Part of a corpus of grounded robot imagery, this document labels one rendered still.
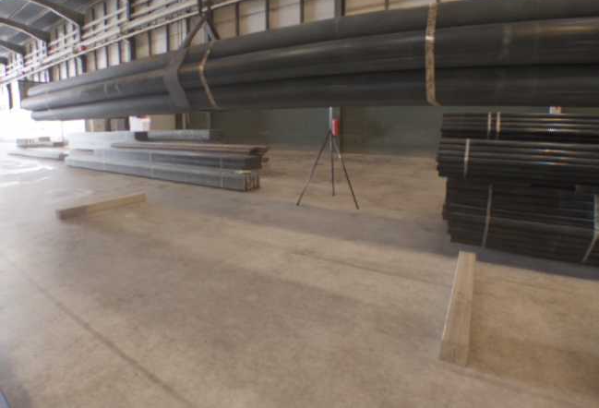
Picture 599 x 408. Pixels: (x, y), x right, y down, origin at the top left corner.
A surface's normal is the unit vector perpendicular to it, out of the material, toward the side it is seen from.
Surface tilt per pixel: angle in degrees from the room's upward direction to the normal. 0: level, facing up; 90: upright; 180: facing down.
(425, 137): 90
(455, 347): 90
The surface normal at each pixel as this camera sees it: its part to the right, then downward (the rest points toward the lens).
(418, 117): -0.51, 0.16
